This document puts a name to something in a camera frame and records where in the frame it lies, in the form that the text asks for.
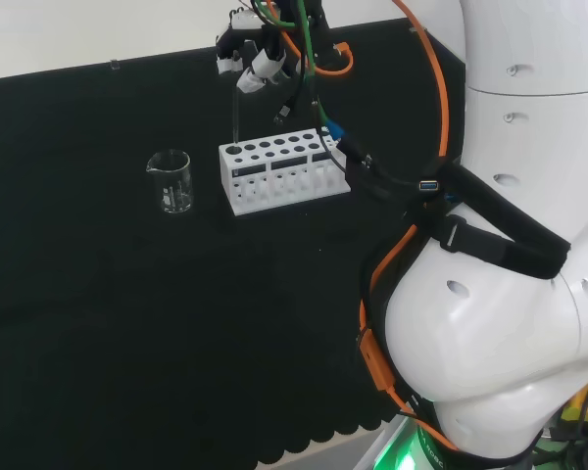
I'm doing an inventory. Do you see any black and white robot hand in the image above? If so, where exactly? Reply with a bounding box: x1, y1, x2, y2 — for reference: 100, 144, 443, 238
214, 9, 291, 95

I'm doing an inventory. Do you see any clear glass rod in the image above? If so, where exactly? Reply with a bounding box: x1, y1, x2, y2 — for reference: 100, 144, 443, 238
230, 86, 243, 148

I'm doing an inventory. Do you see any white test tube rack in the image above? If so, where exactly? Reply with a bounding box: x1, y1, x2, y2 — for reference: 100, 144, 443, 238
218, 124, 353, 217

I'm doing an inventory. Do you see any clear glass beaker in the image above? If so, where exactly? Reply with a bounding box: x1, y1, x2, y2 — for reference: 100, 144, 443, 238
145, 149, 193, 215

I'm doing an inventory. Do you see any black bench cloth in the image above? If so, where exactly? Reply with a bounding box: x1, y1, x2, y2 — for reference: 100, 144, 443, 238
0, 17, 466, 470

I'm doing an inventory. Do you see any yellow stop button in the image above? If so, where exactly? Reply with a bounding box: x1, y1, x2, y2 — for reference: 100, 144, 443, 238
561, 376, 588, 437

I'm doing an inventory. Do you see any black cable with USB plug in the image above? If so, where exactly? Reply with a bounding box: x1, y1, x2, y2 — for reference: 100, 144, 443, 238
272, 72, 305, 127

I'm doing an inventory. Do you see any black cable with blue connector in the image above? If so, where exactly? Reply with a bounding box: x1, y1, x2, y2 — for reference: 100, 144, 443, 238
311, 97, 422, 197

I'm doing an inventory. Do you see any orange cable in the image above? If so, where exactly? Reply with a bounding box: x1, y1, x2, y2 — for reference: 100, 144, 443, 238
264, 0, 460, 451

